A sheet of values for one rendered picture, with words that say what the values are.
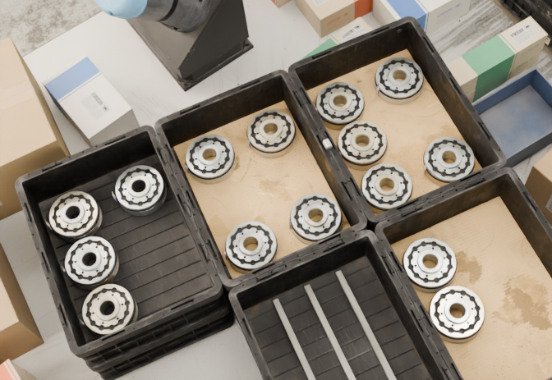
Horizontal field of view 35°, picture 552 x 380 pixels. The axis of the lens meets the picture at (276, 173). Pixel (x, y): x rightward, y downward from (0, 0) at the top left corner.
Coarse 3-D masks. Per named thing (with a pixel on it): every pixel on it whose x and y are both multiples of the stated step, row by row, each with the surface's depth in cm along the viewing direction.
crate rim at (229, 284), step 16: (256, 80) 180; (288, 80) 180; (224, 96) 179; (176, 112) 178; (192, 112) 179; (304, 112) 176; (160, 128) 177; (320, 144) 173; (176, 160) 173; (176, 176) 172; (336, 176) 169; (192, 208) 168; (352, 208) 166; (208, 240) 167; (320, 240) 163; (336, 240) 163; (288, 256) 163; (224, 272) 162; (256, 272) 162
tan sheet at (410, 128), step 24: (360, 72) 191; (312, 96) 189; (432, 96) 187; (384, 120) 185; (408, 120) 185; (432, 120) 184; (336, 144) 184; (360, 144) 183; (408, 144) 182; (408, 168) 180; (480, 168) 179
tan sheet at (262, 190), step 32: (224, 128) 187; (256, 160) 183; (288, 160) 183; (224, 192) 181; (256, 192) 180; (288, 192) 179; (320, 192) 179; (224, 224) 177; (288, 224) 176; (224, 256) 174
